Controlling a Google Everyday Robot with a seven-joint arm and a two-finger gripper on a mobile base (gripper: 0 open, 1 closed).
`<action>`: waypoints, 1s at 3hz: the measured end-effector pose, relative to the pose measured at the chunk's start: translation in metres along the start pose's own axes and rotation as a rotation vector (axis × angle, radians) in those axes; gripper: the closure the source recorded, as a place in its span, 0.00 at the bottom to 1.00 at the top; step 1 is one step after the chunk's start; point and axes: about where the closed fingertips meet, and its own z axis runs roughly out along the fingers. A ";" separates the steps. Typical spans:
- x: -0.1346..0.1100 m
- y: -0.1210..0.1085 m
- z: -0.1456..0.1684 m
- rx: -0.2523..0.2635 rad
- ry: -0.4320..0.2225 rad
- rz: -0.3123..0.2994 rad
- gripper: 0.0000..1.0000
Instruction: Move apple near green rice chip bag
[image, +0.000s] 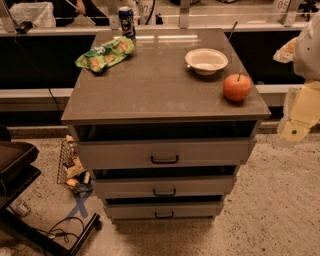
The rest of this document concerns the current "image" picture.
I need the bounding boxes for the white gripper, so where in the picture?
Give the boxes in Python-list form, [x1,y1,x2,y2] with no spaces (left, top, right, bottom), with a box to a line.
[273,37,320,143]

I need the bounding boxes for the grey drawer cabinet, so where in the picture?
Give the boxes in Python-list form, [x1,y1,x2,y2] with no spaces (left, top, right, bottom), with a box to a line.
[62,29,270,206]

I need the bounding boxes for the person in background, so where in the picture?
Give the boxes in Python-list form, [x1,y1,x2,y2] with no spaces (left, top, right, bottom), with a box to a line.
[53,0,109,27]

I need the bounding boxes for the red apple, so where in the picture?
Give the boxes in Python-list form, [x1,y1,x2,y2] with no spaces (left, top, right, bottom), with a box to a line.
[223,74,252,102]

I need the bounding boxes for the black floor cable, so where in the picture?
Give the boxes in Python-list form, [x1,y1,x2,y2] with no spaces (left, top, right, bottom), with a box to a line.
[34,216,86,248]

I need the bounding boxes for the top drawer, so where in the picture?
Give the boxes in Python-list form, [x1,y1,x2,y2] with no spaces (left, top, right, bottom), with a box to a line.
[75,138,256,169]

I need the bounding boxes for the drawer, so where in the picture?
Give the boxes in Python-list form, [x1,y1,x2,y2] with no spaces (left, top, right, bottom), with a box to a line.
[104,202,223,221]
[75,138,256,169]
[93,175,234,199]

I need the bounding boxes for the white bowl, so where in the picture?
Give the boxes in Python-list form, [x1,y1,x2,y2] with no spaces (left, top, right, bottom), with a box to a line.
[185,48,228,76]

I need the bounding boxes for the blue soda can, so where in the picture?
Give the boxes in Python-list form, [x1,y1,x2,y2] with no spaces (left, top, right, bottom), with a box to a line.
[118,6,135,39]

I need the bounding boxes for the wire basket with snacks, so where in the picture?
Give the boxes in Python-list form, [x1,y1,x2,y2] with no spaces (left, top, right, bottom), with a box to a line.
[57,135,93,195]

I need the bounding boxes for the green rice chip bag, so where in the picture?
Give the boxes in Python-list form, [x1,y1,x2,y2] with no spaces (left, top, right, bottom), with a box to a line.
[75,36,135,73]

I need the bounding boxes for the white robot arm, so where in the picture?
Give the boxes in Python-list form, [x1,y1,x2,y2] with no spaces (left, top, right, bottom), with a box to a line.
[273,13,320,143]

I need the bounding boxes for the bottom drawer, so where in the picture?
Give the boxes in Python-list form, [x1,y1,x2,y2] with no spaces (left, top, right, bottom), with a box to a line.
[104,202,223,221]

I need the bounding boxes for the middle drawer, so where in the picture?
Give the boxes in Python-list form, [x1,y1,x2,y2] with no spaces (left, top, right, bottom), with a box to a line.
[93,175,234,199]

